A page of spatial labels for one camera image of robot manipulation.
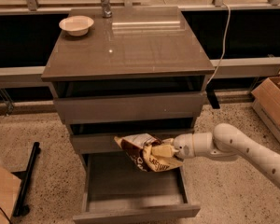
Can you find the middle drawer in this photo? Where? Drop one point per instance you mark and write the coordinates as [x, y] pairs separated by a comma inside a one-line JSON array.
[[99, 137]]

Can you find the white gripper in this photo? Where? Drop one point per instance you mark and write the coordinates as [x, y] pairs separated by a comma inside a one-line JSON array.
[[183, 146]]

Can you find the cardboard box right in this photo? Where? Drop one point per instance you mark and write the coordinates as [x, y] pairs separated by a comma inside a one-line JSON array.
[[267, 104]]

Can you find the grey drawer cabinet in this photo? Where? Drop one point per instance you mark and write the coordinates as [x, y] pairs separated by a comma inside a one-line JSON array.
[[139, 50]]

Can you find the white bowl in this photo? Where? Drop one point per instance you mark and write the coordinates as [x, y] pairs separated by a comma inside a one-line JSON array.
[[76, 25]]

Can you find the open bottom drawer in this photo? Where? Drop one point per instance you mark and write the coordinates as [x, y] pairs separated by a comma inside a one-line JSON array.
[[117, 192]]

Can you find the black floor stand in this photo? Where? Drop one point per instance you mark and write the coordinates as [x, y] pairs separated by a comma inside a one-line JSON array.
[[21, 208]]

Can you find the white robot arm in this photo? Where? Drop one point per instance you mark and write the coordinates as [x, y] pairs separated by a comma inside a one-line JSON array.
[[227, 143]]

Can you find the top drawer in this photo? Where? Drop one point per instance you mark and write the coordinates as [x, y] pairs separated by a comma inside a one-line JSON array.
[[100, 109]]

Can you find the brown yellow chip bag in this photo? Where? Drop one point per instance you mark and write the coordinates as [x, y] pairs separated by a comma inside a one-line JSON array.
[[138, 147]]

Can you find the silver can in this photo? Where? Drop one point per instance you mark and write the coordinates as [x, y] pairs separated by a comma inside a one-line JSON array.
[[106, 8]]

